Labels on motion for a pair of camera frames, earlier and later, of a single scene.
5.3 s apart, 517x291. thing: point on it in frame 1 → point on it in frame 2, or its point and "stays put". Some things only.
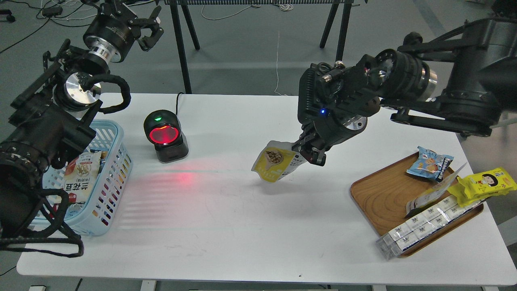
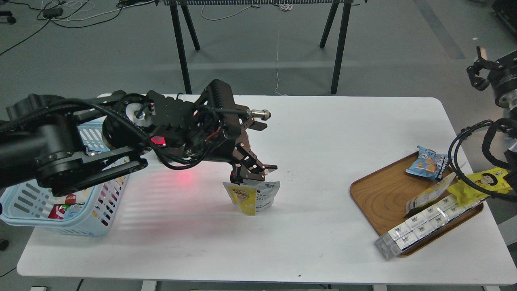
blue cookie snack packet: (430, 164) stays put
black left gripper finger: (154, 19) → (250, 155)
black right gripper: (334, 99) → (503, 79)
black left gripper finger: (146, 43) → (259, 176)
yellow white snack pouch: (277, 159) → (253, 196)
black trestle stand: (173, 4) stays put
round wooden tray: (381, 195) stays put
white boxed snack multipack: (403, 233) stays put
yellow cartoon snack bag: (474, 187) stays put
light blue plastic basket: (83, 195) stays put
